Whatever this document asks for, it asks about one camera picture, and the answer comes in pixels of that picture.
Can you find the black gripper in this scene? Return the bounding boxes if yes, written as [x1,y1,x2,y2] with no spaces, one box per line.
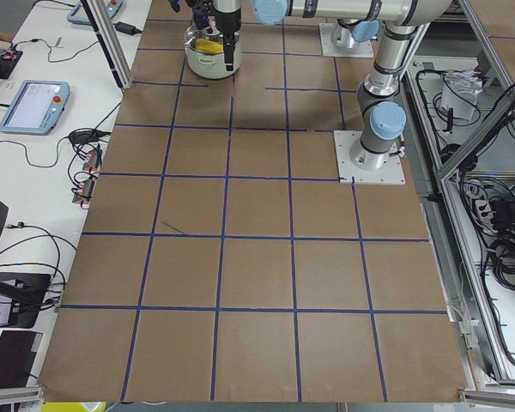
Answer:
[213,0,241,71]

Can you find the yellow corn cob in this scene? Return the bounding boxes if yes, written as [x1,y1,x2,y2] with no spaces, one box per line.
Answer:
[195,38,223,55]

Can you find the white steel cooking pot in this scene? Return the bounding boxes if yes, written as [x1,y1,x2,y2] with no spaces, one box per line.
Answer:
[185,32,242,80]

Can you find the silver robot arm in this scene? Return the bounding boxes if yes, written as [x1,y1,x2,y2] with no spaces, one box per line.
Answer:
[251,1,450,171]
[205,1,379,72]

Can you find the black power adapter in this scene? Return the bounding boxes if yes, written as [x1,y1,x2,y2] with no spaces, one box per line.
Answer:
[114,21,142,35]

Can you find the far blue teach pendant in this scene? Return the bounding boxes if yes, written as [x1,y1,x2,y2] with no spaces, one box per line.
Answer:
[66,0,125,26]

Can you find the blue teach pendant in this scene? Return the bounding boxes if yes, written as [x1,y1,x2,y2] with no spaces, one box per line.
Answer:
[66,0,125,26]
[0,80,70,136]

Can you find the near blue teach pendant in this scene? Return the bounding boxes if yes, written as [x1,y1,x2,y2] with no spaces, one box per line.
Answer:
[0,80,70,136]

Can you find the brown paper table cover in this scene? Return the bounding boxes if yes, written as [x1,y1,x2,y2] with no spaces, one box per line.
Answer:
[39,1,466,403]

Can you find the white crumpled paper bag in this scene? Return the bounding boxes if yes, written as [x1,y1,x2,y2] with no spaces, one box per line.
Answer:
[439,70,482,121]

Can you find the black monitor stand base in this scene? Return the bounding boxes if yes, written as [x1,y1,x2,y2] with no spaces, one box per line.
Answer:
[0,272,51,329]

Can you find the black box device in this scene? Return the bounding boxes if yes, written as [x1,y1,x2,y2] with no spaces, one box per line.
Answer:
[0,330,42,389]

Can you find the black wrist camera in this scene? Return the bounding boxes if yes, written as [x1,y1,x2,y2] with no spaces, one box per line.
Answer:
[187,0,212,30]

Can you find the aluminium frame post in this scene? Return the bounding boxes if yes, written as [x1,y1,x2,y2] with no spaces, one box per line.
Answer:
[81,0,133,90]

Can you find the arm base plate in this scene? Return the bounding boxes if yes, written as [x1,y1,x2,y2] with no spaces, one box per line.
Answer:
[334,130,406,185]
[319,21,379,58]

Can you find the coiled black cables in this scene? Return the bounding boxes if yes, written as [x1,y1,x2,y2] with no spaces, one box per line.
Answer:
[480,234,515,294]

